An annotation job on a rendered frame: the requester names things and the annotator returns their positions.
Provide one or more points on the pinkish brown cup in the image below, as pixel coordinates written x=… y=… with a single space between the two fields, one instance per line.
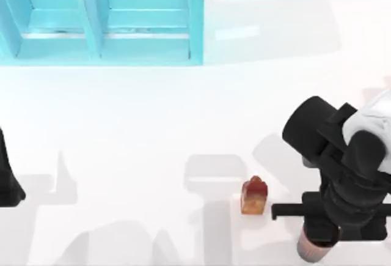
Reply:
x=314 y=249

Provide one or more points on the pale grey rounded box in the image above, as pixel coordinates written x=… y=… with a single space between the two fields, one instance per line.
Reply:
x=371 y=116

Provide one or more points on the light blue rack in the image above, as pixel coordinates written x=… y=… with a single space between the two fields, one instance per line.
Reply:
x=146 y=18

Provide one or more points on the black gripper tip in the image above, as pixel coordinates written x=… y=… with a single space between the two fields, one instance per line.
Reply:
x=7 y=183

